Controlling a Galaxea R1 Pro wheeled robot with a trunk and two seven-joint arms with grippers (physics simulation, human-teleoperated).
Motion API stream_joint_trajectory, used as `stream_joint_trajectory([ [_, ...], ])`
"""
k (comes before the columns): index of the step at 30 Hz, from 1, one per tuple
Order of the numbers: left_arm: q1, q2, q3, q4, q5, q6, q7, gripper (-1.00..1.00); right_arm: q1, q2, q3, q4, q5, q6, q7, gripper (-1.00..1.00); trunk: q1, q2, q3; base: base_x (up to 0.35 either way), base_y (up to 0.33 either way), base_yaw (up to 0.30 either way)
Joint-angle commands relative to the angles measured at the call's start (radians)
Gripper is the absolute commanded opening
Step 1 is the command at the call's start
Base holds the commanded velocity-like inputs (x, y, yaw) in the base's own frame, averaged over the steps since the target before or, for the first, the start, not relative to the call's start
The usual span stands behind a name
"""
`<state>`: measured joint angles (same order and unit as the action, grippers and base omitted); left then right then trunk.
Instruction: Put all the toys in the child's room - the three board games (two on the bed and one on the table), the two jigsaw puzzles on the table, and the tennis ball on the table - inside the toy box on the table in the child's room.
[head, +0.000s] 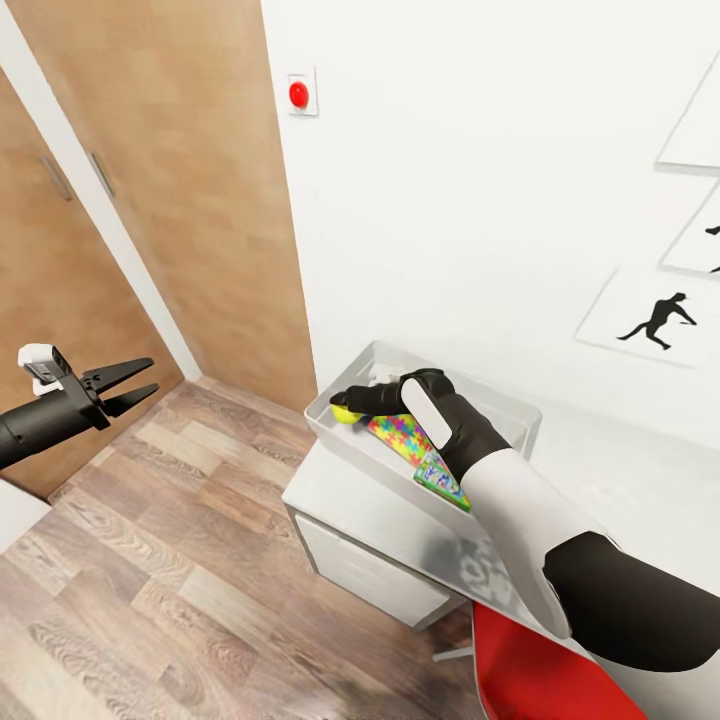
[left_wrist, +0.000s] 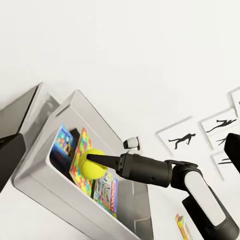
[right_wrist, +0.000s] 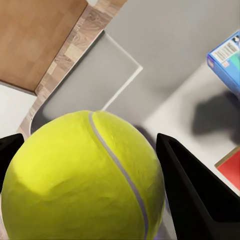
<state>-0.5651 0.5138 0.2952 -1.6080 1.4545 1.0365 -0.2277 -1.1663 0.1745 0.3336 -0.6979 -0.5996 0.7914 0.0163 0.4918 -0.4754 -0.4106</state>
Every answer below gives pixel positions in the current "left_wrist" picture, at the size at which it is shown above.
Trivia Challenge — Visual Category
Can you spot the toy box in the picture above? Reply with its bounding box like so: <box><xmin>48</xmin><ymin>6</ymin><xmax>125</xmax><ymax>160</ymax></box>
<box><xmin>14</xmin><ymin>89</ymin><xmax>154</xmax><ymax>240</ymax></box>

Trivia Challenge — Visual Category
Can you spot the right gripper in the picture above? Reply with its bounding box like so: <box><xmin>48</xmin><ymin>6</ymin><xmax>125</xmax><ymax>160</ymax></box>
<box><xmin>86</xmin><ymin>153</ymin><xmax>156</xmax><ymax>185</ymax></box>

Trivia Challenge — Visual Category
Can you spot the jigsaw puzzle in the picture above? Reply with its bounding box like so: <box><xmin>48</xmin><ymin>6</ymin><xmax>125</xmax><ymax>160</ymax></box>
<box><xmin>69</xmin><ymin>127</ymin><xmax>94</xmax><ymax>196</ymax></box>

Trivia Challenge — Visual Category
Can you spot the tennis ball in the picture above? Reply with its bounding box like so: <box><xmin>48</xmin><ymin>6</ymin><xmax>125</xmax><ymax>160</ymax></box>
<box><xmin>78</xmin><ymin>147</ymin><xmax>110</xmax><ymax>180</ymax></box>

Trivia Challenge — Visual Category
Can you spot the board game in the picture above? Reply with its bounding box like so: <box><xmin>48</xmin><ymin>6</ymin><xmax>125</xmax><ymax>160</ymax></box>
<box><xmin>50</xmin><ymin>124</ymin><xmax>78</xmax><ymax>173</ymax></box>
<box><xmin>90</xmin><ymin>171</ymin><xmax>118</xmax><ymax>218</ymax></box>
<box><xmin>176</xmin><ymin>214</ymin><xmax>194</xmax><ymax>240</ymax></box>

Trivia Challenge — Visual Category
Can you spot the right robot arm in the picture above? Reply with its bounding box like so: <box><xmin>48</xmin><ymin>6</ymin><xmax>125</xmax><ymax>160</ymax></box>
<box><xmin>86</xmin><ymin>136</ymin><xmax>240</xmax><ymax>240</ymax></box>

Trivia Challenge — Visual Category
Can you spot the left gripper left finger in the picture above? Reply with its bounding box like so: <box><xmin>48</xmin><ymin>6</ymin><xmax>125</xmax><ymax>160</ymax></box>
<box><xmin>0</xmin><ymin>133</ymin><xmax>26</xmax><ymax>193</ymax></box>

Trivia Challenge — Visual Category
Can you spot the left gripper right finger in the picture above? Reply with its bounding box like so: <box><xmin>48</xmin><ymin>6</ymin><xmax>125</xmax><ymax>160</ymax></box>
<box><xmin>224</xmin><ymin>133</ymin><xmax>240</xmax><ymax>173</ymax></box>

